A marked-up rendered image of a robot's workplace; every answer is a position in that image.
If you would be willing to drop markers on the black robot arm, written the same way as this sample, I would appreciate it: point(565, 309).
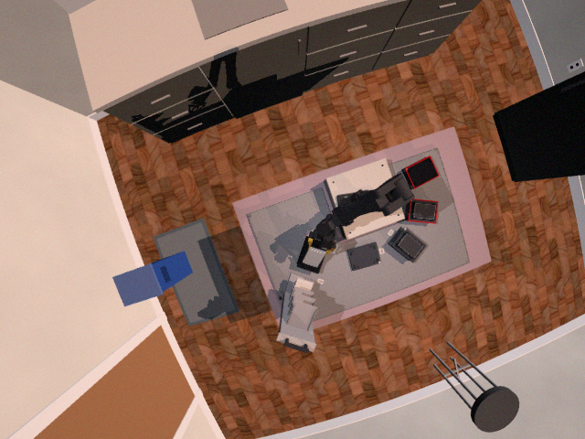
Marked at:
point(397, 192)

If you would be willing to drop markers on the white microplate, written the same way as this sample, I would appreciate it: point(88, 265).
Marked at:
point(314, 256)

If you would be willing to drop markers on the grey microplate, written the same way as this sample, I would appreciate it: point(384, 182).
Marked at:
point(423, 211)
point(409, 245)

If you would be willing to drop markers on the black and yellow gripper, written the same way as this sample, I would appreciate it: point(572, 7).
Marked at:
point(313, 235)

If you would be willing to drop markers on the grey rack with shelves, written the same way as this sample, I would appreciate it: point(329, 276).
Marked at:
point(299, 315)

